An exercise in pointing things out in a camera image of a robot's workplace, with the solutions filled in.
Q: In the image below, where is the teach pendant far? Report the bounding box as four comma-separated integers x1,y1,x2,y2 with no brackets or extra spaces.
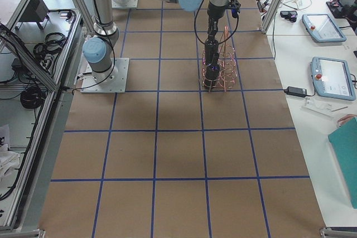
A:
302,14,346,43

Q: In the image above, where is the teal box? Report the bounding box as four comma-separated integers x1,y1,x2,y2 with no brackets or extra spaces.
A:
328,118,356,209

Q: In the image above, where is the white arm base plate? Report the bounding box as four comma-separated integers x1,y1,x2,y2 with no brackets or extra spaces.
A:
80,58,129,94

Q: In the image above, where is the copper wire bottle basket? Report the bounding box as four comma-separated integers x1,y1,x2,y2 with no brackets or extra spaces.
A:
201,26,238,92

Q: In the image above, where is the teach pendant near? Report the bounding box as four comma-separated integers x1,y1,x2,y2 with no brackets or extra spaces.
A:
311,57,356,101

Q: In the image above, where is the dark wine bottle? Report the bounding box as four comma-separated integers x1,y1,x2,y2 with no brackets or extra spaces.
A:
204,37,220,91

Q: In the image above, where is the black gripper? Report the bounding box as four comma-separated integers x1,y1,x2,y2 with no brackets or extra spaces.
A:
207,0,241,36

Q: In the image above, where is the teach pendant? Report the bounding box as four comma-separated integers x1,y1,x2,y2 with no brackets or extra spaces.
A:
311,57,356,101
302,14,346,43

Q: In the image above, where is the black cable coil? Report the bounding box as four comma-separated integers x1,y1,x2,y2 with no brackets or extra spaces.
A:
20,84,42,110

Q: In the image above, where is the black power adapter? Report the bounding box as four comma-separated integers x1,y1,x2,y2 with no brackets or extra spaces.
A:
284,86,307,98

